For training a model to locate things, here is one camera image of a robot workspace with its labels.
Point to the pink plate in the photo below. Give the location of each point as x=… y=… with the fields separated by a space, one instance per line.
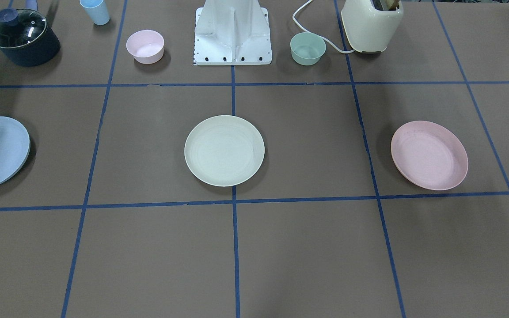
x=429 y=155

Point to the cream white plate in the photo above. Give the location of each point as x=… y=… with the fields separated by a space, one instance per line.
x=224 y=150

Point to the green bowl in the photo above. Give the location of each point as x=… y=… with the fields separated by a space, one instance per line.
x=307 y=48

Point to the pink bowl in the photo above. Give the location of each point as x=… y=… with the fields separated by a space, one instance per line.
x=146 y=46

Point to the cream toaster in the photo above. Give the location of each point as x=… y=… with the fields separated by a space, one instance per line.
x=370 y=24

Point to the blue plastic cup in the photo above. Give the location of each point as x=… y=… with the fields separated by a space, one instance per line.
x=97 y=10

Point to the dark blue lidded pot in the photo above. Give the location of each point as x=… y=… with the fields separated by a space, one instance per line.
x=26 y=37

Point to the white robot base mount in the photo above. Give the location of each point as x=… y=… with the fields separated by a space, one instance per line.
x=232 y=33

